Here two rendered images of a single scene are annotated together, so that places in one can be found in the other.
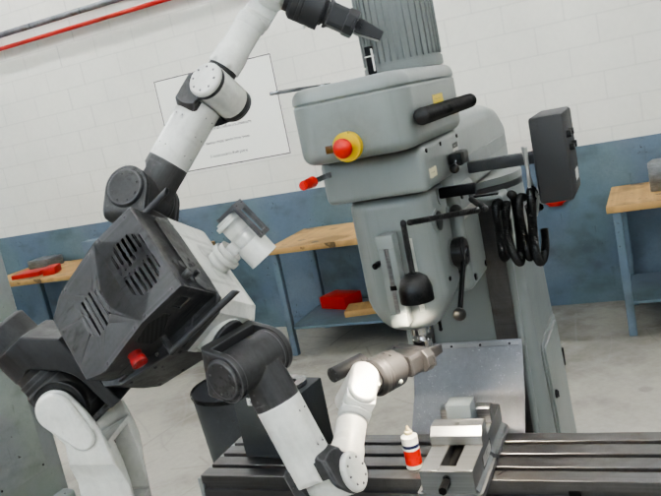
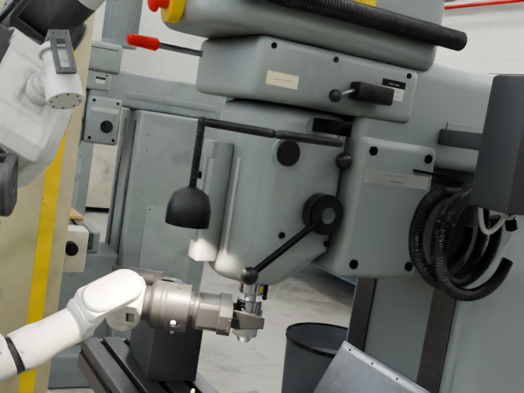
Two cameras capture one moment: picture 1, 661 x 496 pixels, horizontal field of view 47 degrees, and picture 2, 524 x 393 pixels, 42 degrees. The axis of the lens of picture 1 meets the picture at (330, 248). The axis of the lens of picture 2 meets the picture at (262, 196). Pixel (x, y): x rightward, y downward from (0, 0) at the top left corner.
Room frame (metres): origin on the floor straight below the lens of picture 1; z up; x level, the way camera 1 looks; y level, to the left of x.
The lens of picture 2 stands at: (0.74, -0.88, 1.59)
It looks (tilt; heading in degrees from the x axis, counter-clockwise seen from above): 6 degrees down; 35
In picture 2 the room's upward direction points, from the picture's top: 9 degrees clockwise
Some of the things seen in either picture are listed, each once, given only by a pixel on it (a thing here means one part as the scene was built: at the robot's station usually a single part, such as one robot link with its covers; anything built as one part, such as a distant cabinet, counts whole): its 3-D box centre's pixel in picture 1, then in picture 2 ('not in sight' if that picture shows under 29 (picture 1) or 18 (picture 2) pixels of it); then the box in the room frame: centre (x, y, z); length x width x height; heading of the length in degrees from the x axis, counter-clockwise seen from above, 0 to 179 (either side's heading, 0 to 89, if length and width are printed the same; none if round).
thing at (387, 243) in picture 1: (394, 279); (210, 200); (1.65, -0.13, 1.45); 0.04 x 0.04 x 0.21; 65
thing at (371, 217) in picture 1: (407, 255); (269, 192); (1.75, -0.17, 1.47); 0.21 x 0.19 x 0.32; 65
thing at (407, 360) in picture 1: (399, 365); (198, 311); (1.69, -0.10, 1.23); 0.13 x 0.12 x 0.10; 40
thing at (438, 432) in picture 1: (457, 431); not in sight; (1.67, -0.21, 1.05); 0.12 x 0.06 x 0.04; 66
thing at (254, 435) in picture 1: (282, 414); (166, 325); (1.97, 0.22, 1.06); 0.22 x 0.12 x 0.20; 58
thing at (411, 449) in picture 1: (410, 446); not in sight; (1.72, -0.09, 1.01); 0.04 x 0.04 x 0.11
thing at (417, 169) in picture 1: (395, 165); (305, 81); (1.79, -0.19, 1.68); 0.34 x 0.24 x 0.10; 155
